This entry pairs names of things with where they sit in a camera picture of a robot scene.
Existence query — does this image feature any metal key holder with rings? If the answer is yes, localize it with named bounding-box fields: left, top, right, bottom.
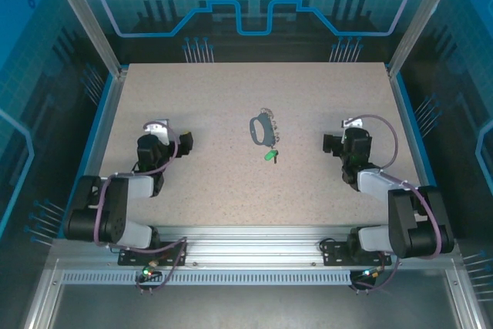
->
left=249, top=108, right=281, bottom=149

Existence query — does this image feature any cable connector with green light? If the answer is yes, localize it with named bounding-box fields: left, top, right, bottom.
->
left=360, top=265, right=386, bottom=280
left=139, top=260, right=162, bottom=282

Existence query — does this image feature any blue table edge strip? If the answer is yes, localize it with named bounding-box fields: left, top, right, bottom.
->
left=391, top=72, right=454, bottom=240

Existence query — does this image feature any long aluminium base rail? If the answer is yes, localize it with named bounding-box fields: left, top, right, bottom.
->
left=49, top=224, right=461, bottom=268

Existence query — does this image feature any aluminium corner post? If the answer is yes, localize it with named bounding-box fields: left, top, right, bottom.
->
left=386, top=0, right=465, bottom=78
left=42, top=0, right=130, bottom=78

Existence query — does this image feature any slotted grey cable duct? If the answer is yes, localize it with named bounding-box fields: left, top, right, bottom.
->
left=61, top=270, right=354, bottom=287

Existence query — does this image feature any aluminium side rail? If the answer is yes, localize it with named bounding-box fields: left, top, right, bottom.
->
left=65, top=68, right=129, bottom=240

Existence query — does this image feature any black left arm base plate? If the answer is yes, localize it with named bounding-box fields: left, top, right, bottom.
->
left=117, top=241, right=189, bottom=267

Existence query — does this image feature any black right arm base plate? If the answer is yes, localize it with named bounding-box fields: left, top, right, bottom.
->
left=321, top=240, right=392, bottom=267

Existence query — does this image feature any aluminium frame rail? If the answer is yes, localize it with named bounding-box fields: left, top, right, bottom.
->
left=442, top=267, right=487, bottom=329
left=22, top=259, right=65, bottom=329

